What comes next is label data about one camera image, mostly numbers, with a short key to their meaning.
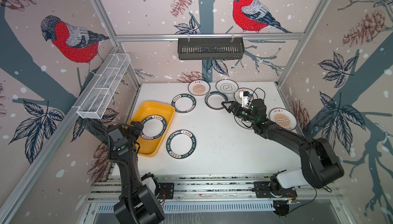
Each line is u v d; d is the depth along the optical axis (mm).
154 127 947
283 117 1007
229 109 744
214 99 1113
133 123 744
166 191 731
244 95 781
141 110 1014
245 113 738
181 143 896
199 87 1185
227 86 1188
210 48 1045
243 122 762
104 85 794
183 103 1113
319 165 433
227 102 776
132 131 725
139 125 745
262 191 715
